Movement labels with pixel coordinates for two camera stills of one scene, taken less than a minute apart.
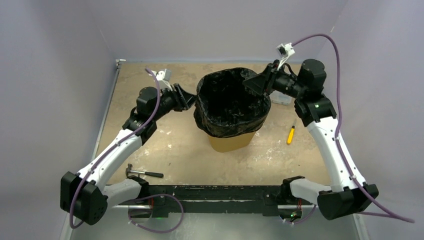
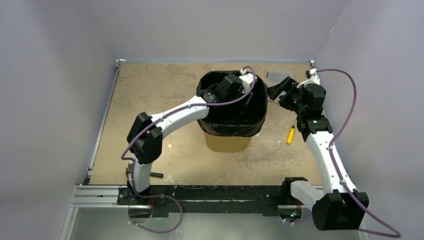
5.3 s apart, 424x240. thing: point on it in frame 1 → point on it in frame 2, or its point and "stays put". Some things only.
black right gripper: [265, 80] → [289, 85]
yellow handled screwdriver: [292, 131] stays put
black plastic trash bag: [226, 108] stays put
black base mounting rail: [232, 200] stays put
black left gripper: [183, 100] → [244, 105]
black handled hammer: [136, 173] stays put
